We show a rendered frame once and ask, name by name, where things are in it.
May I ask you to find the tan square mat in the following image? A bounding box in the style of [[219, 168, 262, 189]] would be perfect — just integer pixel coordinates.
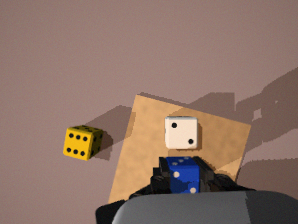
[[108, 95, 251, 204]]

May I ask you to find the white die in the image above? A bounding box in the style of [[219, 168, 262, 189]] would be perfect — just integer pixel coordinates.
[[165, 116, 198, 149]]

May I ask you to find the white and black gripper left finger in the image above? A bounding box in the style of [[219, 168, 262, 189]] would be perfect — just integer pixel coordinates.
[[95, 157, 172, 224]]

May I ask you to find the yellow die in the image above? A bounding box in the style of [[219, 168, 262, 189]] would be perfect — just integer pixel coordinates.
[[63, 125, 104, 161]]

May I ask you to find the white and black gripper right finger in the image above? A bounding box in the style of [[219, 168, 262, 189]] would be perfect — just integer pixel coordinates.
[[192, 156, 256, 192]]

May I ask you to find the blue die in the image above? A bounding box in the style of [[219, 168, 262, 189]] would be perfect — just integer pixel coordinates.
[[166, 156, 200, 194]]

